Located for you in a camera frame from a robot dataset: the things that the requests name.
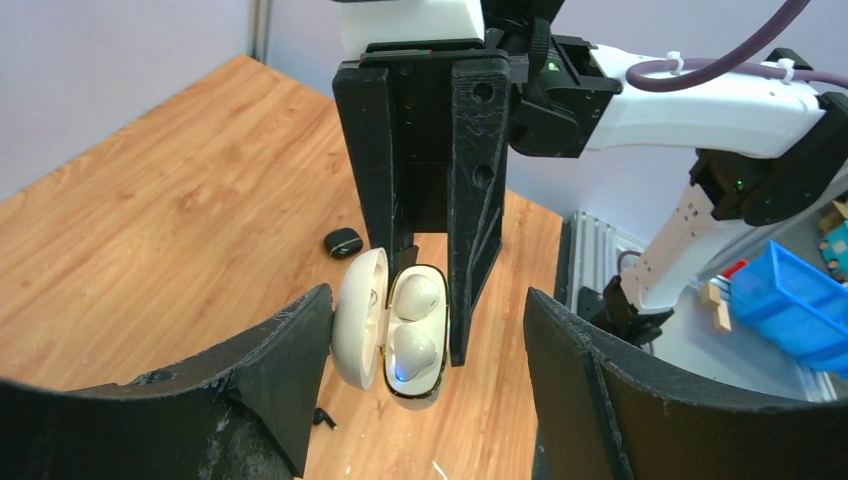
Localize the wooden blocks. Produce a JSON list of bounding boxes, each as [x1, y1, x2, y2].
[[700, 282, 732, 333]]

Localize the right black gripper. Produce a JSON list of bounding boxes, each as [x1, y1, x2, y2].
[[332, 40, 511, 367]]

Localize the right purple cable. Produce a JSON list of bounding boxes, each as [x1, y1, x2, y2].
[[625, 0, 848, 94]]

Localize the blue plastic bin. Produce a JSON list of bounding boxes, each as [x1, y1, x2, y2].
[[730, 241, 847, 377]]

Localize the right aluminium corner post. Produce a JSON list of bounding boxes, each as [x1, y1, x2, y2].
[[249, 0, 273, 64]]

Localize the white earbud charging case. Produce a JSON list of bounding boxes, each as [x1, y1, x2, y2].
[[331, 248, 450, 410]]

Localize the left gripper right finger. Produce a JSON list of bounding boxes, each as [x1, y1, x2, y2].
[[524, 288, 847, 479]]

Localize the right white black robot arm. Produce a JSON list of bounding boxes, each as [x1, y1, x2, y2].
[[332, 33, 847, 366]]

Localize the black earbud left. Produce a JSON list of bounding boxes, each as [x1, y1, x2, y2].
[[312, 407, 338, 430]]

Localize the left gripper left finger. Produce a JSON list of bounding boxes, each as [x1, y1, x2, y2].
[[1, 284, 333, 479]]

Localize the black earbud charging case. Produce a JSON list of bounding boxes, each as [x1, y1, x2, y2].
[[323, 227, 364, 260]]

